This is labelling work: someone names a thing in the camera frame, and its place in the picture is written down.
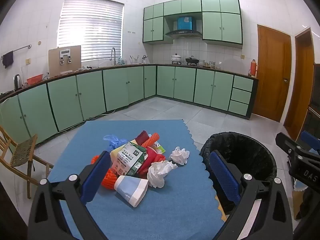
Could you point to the green and white snack packet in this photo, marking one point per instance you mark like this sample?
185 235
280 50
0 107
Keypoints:
127 160

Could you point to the pale yellow sponge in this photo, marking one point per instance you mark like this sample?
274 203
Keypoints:
114 154

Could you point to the black bin with black bag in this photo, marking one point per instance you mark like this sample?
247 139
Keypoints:
250 150

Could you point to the white window blind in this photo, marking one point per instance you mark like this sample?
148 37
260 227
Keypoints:
90 25

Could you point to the white bracket device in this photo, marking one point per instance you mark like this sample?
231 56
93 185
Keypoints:
65 53

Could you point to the blue plastic bag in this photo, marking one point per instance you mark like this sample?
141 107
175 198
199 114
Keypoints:
115 141

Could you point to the brown board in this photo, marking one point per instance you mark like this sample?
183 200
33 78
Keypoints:
55 62

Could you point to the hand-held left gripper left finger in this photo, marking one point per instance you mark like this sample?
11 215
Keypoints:
96 177

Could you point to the dark towel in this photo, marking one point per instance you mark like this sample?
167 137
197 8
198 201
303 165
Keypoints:
8 59

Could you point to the red thermos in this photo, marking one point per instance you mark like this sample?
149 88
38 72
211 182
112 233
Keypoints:
253 68

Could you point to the red basin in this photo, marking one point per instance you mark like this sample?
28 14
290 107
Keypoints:
35 79

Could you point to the green base cabinets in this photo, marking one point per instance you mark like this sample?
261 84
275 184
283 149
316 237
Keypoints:
90 95

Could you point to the orange foam net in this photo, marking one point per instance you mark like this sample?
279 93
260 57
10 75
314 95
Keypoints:
110 180
152 140

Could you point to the white pot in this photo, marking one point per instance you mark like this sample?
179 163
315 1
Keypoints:
176 58

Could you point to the metal towel rail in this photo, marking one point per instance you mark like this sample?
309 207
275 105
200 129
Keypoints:
21 48

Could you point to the dark red cloth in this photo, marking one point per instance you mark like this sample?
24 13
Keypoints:
142 137

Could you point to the white and blue paper cup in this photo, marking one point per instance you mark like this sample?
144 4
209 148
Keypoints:
131 190

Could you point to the range hood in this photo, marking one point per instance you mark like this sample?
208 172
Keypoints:
183 33

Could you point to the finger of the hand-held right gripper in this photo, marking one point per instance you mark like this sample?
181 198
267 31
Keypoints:
311 141
287 145

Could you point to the utensil holder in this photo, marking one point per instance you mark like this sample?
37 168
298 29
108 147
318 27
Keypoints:
135 60

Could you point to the metal faucet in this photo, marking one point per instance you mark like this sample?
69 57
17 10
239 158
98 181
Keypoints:
114 55

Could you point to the small white and green packet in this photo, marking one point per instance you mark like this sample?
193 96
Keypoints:
160 147

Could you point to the crumpled white tissue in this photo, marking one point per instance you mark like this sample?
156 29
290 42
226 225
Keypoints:
180 155
157 175

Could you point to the metal kettle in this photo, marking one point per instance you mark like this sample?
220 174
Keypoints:
17 82

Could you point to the blue tablecloth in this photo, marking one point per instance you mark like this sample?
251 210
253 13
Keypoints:
162 205

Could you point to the green wall cabinets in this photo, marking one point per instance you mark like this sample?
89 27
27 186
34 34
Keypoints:
212 27

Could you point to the black wok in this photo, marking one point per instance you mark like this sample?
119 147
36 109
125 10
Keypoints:
192 60

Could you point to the red envelope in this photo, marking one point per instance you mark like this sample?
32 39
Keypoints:
153 156

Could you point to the wooden door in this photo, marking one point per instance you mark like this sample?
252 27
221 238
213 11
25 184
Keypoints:
301 85
271 75

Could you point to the wooden chair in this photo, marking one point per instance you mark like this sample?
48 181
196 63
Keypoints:
22 152

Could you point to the dark cabinet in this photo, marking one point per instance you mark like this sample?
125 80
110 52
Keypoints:
315 92

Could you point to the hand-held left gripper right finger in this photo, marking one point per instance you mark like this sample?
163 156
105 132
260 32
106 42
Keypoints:
225 177

